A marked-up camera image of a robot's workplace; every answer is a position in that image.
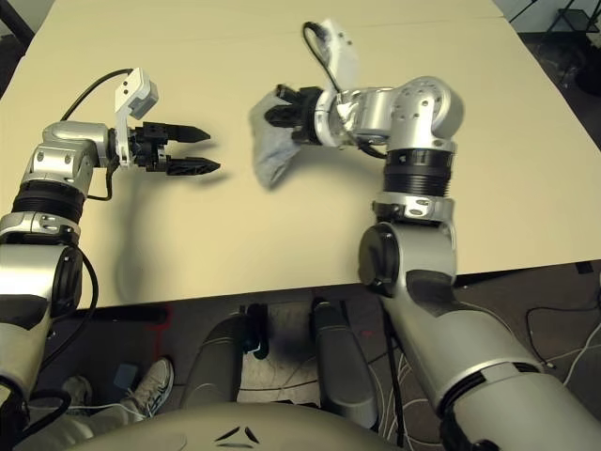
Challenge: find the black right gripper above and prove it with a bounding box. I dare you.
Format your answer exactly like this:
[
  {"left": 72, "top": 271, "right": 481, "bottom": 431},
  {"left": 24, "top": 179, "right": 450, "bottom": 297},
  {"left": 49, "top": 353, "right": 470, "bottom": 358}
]
[{"left": 264, "top": 83, "right": 321, "bottom": 145}]

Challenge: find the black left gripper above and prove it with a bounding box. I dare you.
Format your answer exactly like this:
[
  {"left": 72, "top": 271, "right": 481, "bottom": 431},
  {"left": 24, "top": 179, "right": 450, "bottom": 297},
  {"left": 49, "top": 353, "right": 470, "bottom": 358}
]
[{"left": 125, "top": 121, "right": 223, "bottom": 177}]

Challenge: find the grey cloth sock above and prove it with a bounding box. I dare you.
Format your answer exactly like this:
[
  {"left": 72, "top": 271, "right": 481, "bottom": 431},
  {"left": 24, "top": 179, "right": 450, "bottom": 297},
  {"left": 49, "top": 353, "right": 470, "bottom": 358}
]
[{"left": 247, "top": 88, "right": 306, "bottom": 190}]

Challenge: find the black foam jigsaw mat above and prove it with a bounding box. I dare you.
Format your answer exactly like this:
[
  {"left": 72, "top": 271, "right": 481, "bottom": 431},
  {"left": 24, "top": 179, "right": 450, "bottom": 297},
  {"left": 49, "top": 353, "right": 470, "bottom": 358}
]
[{"left": 0, "top": 32, "right": 29, "bottom": 102}]

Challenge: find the grey robot left leg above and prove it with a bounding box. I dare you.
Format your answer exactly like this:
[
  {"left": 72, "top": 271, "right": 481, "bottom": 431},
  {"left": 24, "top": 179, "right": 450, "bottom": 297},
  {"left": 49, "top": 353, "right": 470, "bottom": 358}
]
[{"left": 180, "top": 303, "right": 270, "bottom": 411}]

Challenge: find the grey robot leg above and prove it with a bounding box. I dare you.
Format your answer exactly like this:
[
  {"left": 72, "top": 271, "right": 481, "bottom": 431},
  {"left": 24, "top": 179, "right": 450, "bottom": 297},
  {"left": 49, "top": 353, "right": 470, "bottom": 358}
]
[
  {"left": 311, "top": 300, "right": 379, "bottom": 429},
  {"left": 180, "top": 303, "right": 270, "bottom": 411}
]

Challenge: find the blue floor pad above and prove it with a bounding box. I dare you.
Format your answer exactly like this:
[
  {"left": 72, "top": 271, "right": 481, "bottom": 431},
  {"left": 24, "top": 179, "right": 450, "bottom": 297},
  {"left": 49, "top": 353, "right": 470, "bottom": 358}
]
[{"left": 114, "top": 363, "right": 141, "bottom": 390}]

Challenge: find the white striped sneaker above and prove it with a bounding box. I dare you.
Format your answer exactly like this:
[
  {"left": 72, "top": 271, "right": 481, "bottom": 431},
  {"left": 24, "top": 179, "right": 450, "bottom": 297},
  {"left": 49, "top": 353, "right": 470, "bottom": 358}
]
[
  {"left": 62, "top": 374, "right": 94, "bottom": 406},
  {"left": 122, "top": 356, "right": 176, "bottom": 420}
]

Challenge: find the grey robot right leg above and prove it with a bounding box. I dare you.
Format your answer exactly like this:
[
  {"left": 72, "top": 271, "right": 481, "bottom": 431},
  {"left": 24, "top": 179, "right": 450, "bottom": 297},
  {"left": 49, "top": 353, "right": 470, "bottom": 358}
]
[{"left": 311, "top": 300, "right": 379, "bottom": 429}]

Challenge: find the beige trouser leg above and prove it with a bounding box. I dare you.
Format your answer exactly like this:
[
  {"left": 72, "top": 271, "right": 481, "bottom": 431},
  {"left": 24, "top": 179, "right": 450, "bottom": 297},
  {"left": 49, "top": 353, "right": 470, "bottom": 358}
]
[{"left": 27, "top": 401, "right": 147, "bottom": 443}]

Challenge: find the grey robot torso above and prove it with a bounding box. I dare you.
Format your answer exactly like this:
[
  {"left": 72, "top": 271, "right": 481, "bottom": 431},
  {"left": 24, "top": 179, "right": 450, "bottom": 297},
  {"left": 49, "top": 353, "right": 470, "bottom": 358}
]
[{"left": 135, "top": 401, "right": 406, "bottom": 451}]

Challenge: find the black right camera cable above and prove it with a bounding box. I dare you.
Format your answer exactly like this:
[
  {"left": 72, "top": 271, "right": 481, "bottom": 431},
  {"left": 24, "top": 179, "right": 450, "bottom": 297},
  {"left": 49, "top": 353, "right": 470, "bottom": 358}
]
[{"left": 301, "top": 21, "right": 347, "bottom": 93}]

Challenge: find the black camera cable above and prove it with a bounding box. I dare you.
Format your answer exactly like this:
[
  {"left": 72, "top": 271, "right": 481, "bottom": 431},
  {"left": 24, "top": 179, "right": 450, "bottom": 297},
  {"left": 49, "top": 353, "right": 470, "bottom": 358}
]
[
  {"left": 59, "top": 69, "right": 134, "bottom": 122},
  {"left": 301, "top": 21, "right": 347, "bottom": 93}
]

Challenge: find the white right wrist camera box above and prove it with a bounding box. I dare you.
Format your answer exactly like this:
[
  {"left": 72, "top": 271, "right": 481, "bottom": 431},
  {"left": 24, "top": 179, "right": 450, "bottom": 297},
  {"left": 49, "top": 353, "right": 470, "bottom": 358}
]
[{"left": 316, "top": 18, "right": 363, "bottom": 93}]

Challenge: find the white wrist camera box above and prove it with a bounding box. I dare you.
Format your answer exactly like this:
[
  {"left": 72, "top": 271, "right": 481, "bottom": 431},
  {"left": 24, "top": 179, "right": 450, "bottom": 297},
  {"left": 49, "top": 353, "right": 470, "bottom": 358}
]
[
  {"left": 316, "top": 18, "right": 363, "bottom": 93},
  {"left": 114, "top": 67, "right": 162, "bottom": 169}
]

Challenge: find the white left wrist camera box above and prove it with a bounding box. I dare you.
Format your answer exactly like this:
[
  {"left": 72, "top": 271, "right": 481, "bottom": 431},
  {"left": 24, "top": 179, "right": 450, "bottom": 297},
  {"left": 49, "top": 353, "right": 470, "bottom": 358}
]
[{"left": 114, "top": 67, "right": 162, "bottom": 169}]

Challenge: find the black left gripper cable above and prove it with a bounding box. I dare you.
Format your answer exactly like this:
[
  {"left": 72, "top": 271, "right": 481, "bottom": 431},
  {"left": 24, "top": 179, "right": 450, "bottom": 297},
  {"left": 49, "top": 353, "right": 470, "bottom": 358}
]
[{"left": 86, "top": 157, "right": 118, "bottom": 204}]

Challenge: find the black left camera cable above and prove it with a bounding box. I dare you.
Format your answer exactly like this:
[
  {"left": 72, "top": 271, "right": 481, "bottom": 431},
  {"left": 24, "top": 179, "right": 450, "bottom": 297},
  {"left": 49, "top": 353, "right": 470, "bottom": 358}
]
[{"left": 59, "top": 69, "right": 134, "bottom": 122}]

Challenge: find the black left elbow cable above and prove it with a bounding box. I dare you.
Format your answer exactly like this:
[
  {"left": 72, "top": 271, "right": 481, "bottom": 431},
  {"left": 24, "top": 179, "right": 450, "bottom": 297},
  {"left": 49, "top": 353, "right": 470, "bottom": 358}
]
[{"left": 41, "top": 246, "right": 100, "bottom": 377}]

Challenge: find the black metal table frame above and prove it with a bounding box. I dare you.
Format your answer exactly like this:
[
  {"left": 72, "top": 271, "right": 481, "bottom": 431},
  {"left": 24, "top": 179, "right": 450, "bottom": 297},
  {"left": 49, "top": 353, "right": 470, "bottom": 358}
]
[{"left": 0, "top": 0, "right": 37, "bottom": 41}]

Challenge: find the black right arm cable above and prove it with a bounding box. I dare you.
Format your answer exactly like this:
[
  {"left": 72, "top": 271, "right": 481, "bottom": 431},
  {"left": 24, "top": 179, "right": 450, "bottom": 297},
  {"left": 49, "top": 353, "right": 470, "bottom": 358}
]
[{"left": 380, "top": 307, "right": 407, "bottom": 450}]

